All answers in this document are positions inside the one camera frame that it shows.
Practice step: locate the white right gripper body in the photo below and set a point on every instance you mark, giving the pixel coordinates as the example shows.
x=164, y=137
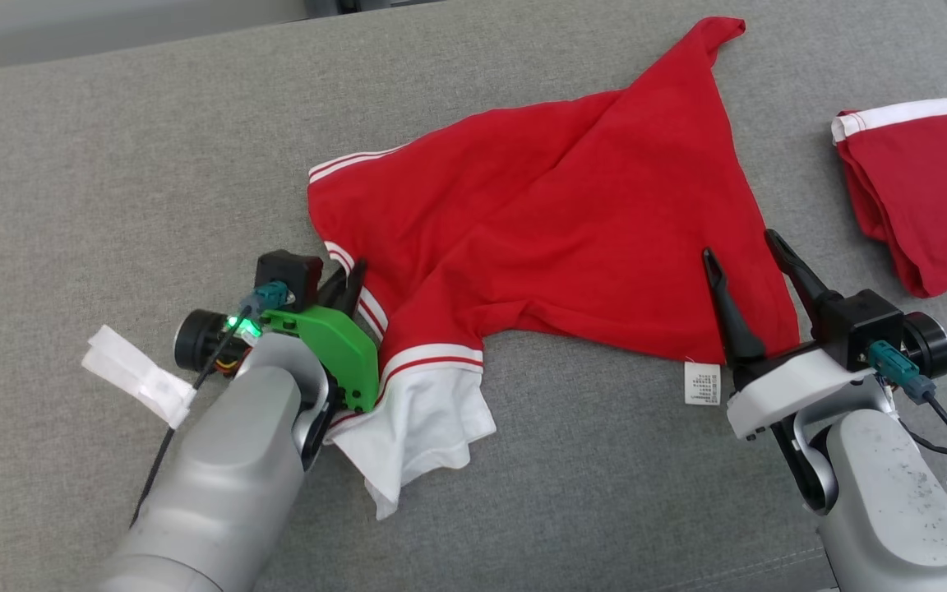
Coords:
x=786, y=386

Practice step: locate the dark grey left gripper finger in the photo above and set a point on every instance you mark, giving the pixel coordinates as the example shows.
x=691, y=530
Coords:
x=334, y=289
x=356, y=288

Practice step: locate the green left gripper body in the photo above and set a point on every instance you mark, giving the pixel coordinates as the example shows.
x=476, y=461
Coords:
x=334, y=345

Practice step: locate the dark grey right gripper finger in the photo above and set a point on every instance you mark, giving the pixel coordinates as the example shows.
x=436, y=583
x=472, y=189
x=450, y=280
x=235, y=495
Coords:
x=802, y=279
x=732, y=329

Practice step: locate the red shorts with white waistband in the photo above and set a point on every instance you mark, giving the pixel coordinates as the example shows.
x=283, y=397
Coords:
x=926, y=189

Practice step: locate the red jersey with number print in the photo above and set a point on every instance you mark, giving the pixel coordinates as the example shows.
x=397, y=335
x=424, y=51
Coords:
x=564, y=214

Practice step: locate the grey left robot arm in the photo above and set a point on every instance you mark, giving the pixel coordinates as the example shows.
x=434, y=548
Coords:
x=227, y=477

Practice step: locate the grey fabric sofa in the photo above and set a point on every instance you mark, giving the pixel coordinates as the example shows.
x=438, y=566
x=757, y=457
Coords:
x=112, y=164

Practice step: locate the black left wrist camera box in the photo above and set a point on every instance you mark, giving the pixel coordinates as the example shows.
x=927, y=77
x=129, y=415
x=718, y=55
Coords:
x=288, y=275

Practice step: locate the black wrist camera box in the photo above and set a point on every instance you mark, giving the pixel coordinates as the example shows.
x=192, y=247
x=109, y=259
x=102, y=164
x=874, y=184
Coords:
x=288, y=275
x=860, y=325

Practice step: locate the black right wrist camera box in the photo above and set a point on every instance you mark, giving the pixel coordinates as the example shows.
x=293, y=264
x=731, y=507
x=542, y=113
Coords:
x=860, y=325

